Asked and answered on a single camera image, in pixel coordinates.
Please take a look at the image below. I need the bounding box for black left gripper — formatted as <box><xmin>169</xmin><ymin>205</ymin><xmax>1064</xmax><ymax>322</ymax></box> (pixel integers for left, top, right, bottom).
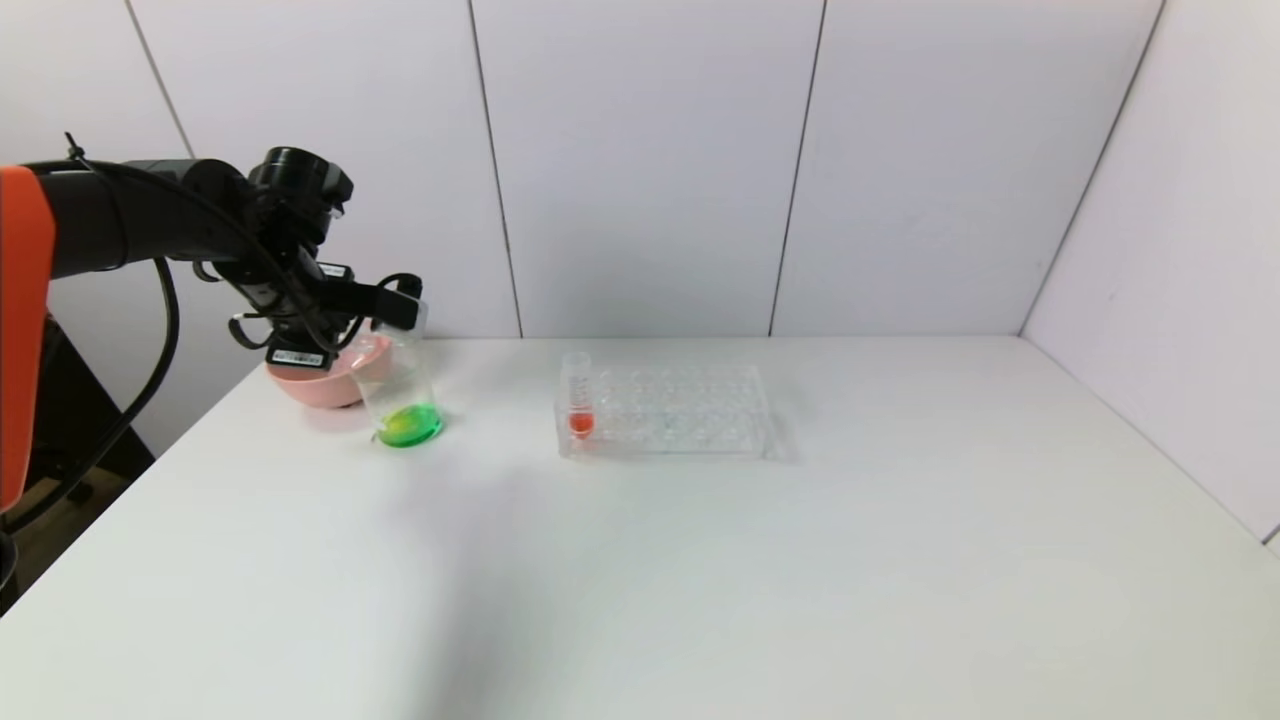
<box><xmin>265</xmin><ymin>331</ymin><xmax>337</xmax><ymax>371</ymax></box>

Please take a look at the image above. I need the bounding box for clear glass beaker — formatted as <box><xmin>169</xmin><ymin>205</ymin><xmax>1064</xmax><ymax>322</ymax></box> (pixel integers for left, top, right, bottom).
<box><xmin>352</xmin><ymin>335</ymin><xmax>444</xmax><ymax>449</ymax></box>

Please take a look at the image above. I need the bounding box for test tube with red pigment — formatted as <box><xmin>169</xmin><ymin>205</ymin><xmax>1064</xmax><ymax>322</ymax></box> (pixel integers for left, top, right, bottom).
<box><xmin>563</xmin><ymin>350</ymin><xmax>597</xmax><ymax>442</ymax></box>

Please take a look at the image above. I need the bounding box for clear plastic test tube rack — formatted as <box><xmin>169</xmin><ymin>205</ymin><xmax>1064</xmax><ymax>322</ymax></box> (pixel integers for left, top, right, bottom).
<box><xmin>556</xmin><ymin>364</ymin><xmax>769</xmax><ymax>461</ymax></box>

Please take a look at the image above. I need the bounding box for pink bowl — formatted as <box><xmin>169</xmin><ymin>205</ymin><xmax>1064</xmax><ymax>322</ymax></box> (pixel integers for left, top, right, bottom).
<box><xmin>266</xmin><ymin>335</ymin><xmax>394</xmax><ymax>409</ymax></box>

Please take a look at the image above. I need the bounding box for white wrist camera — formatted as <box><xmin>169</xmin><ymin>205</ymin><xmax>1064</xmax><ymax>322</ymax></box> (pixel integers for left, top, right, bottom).
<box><xmin>370</xmin><ymin>273</ymin><xmax>429</xmax><ymax>336</ymax></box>

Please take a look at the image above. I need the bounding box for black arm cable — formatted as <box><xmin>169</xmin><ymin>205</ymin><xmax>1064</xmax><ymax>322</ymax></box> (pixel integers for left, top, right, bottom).
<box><xmin>0</xmin><ymin>258</ymin><xmax>181</xmax><ymax>536</ymax></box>

